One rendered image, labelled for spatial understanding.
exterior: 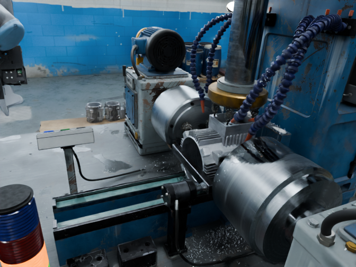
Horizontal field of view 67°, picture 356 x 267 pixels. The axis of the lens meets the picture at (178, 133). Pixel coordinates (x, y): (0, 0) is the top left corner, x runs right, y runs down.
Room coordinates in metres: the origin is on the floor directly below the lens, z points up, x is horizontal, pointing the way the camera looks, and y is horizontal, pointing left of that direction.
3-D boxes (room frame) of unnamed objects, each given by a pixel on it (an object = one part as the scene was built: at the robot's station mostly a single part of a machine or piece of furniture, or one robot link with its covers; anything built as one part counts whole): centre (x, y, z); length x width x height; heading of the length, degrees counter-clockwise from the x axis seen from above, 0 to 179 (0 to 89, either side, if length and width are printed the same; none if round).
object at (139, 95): (1.33, 0.11, 0.99); 0.35 x 0.31 x 0.37; 25
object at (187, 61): (5.97, -0.22, 0.37); 1.20 x 0.80 x 0.74; 111
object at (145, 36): (1.35, 0.16, 1.16); 0.33 x 0.26 x 0.42; 25
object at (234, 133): (0.81, -0.17, 1.11); 0.12 x 0.11 x 0.07; 115
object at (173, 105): (1.07, -0.01, 1.04); 0.37 x 0.25 x 0.25; 25
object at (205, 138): (0.79, -0.14, 1.01); 0.20 x 0.19 x 0.19; 115
